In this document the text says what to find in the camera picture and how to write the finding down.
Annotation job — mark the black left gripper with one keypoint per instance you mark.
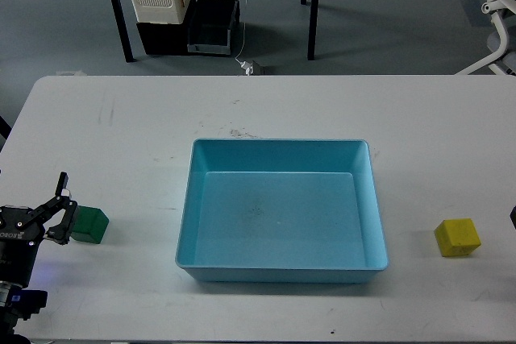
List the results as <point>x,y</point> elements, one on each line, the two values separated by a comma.
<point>22,232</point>

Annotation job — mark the green wooden cube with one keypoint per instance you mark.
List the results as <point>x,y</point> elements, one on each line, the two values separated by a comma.
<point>90,225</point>

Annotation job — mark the yellow wooden cube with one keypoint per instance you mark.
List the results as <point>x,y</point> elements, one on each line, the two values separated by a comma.
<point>457,237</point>

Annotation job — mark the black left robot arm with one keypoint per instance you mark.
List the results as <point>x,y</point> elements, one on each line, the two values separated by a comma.
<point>18,302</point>

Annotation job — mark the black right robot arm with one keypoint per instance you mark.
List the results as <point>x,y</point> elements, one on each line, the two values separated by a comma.
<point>513,216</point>

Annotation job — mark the black storage box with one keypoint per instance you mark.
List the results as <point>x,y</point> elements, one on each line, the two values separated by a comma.
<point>167,39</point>

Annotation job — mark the black left table leg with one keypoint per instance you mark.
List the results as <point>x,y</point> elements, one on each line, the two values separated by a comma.
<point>122,30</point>

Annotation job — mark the light blue plastic tray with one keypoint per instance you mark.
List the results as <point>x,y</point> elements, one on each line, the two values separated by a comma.
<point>281,211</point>

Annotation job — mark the white power adapter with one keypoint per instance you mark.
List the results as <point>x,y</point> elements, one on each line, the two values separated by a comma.
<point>251,68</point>

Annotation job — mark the dark grey open bin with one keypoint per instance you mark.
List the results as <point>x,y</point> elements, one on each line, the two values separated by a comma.
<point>212,26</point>

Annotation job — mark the black right table leg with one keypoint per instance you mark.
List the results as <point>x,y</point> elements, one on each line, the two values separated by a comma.
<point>313,23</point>

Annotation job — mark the white office chair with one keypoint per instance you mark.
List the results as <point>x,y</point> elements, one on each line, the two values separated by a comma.
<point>501,43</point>

